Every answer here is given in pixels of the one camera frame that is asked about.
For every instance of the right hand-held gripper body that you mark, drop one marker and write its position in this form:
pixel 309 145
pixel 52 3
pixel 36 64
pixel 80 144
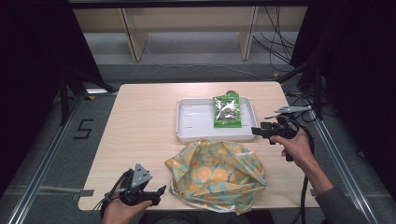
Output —
pixel 285 127

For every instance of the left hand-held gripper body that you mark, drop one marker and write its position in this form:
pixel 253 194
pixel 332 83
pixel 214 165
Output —
pixel 140 177

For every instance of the green snack packet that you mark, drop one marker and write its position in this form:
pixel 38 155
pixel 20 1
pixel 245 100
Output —
pixel 227 112

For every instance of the orange print fabric bag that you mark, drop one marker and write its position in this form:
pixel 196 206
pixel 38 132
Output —
pixel 211 174

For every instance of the white plastic tray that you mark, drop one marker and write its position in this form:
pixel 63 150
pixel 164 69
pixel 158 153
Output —
pixel 196 121

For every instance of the person's right hand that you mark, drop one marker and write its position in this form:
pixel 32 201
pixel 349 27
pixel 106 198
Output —
pixel 299 149

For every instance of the person's left hand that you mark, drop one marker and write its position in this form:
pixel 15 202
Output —
pixel 120 213

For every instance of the black metal stand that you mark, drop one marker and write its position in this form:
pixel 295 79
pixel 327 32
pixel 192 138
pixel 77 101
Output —
pixel 317 90
pixel 63 99

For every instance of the black curtain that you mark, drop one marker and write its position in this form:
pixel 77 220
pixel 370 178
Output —
pixel 34 77
pixel 358 77

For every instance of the grey floor tape strip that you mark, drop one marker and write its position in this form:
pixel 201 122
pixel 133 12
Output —
pixel 46 189

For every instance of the light wooden shelf unit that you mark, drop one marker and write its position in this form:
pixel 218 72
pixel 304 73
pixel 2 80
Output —
pixel 134 37

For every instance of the long aluminium floor rail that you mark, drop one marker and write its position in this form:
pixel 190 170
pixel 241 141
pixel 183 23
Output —
pixel 40 174
pixel 348 180

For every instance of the short aluminium rail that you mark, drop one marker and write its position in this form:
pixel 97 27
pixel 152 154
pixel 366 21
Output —
pixel 98 91

